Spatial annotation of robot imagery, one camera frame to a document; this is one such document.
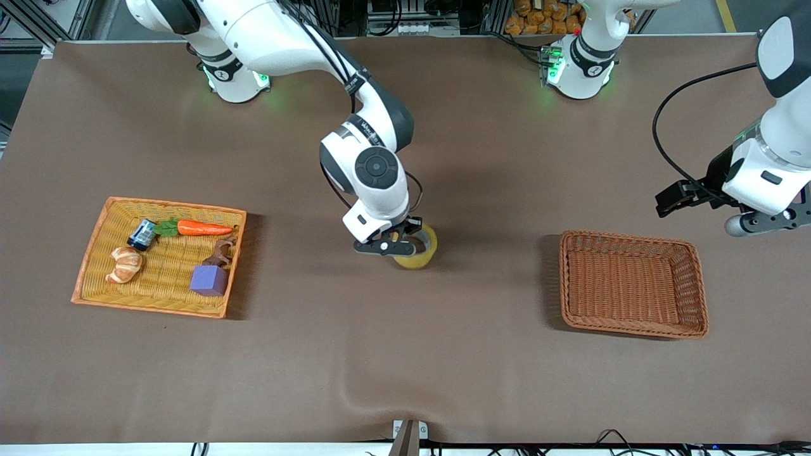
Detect aluminium frame profile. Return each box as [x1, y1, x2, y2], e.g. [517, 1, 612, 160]
[0, 0, 96, 59]

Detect toy croissant bread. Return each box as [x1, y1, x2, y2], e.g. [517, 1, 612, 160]
[105, 246, 144, 284]

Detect yellow wicker basket orange rim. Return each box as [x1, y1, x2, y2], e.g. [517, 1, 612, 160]
[71, 196, 248, 319]

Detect black cables along table edge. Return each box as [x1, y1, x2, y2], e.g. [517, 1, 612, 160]
[190, 429, 811, 456]

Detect brown toy animal figure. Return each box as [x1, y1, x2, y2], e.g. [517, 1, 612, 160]
[202, 236, 238, 267]

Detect brown strut under bracket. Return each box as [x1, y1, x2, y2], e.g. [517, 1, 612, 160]
[388, 421, 421, 456]

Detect purple cube block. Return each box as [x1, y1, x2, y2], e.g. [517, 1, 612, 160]
[189, 265, 229, 297]

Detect metal table edge bracket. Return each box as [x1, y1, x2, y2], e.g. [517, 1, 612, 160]
[392, 419, 429, 441]

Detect long white power strip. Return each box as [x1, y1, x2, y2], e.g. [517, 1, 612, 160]
[367, 22, 462, 37]

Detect blue small can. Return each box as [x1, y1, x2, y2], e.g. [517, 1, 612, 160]
[127, 218, 158, 251]

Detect orange toy carrot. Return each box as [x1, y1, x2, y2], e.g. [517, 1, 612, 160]
[154, 218, 236, 238]

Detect brown wicker basket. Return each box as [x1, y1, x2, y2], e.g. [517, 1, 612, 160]
[559, 230, 710, 340]

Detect pile of orange bread toys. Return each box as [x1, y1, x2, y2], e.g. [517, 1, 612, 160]
[505, 0, 634, 36]

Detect yellow clear tape roll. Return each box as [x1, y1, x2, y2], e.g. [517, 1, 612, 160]
[393, 223, 438, 270]

